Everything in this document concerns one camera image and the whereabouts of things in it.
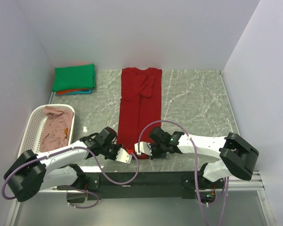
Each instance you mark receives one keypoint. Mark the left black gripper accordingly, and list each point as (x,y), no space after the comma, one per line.
(113,157)

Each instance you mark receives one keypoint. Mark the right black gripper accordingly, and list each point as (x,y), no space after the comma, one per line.
(154,155)

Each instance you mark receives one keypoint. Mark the red t shirt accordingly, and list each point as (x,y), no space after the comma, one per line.
(140,103)

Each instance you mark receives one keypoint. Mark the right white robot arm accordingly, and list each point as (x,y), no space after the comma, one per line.
(235,156)

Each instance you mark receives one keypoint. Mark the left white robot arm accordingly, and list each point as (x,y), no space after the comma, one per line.
(34,172)

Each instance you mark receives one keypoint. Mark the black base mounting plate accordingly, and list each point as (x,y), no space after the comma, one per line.
(145,185)

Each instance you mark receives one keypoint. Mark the pink t shirt in basket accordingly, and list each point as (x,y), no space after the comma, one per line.
(57,128)

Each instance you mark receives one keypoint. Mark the teal folded t shirt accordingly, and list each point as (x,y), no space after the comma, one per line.
(79,92)

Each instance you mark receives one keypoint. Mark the orange folded t shirt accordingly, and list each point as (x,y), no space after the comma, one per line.
(62,93)

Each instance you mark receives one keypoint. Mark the white plastic laundry basket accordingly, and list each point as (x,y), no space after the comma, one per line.
(34,128)

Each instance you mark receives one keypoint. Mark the green folded t shirt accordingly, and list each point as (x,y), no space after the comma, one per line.
(74,77)

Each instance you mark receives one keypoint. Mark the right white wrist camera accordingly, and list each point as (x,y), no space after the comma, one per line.
(143,148)

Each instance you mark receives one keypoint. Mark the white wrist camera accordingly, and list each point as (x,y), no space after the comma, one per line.
(123,156)
(143,148)

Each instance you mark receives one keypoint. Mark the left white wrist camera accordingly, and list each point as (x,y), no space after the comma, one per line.
(123,156)

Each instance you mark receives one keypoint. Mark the aluminium rail frame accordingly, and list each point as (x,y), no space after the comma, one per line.
(245,204)

